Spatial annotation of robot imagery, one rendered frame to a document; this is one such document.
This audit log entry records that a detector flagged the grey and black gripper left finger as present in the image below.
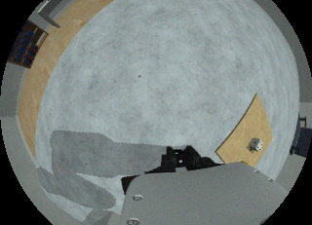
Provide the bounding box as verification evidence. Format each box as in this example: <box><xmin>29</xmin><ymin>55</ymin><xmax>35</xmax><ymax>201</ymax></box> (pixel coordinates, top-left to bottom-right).
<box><xmin>121</xmin><ymin>146</ymin><xmax>176</xmax><ymax>195</ymax></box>

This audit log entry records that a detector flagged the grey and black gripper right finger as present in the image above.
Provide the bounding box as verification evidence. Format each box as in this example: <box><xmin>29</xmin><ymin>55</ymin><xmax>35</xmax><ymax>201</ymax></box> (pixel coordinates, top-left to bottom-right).
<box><xmin>185</xmin><ymin>145</ymin><xmax>224</xmax><ymax>170</ymax></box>

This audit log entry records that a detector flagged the tan square mat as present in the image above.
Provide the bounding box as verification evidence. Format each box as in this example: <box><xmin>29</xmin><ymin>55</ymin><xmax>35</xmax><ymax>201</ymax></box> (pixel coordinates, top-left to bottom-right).
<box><xmin>215</xmin><ymin>94</ymin><xmax>273</xmax><ymax>168</ymax></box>

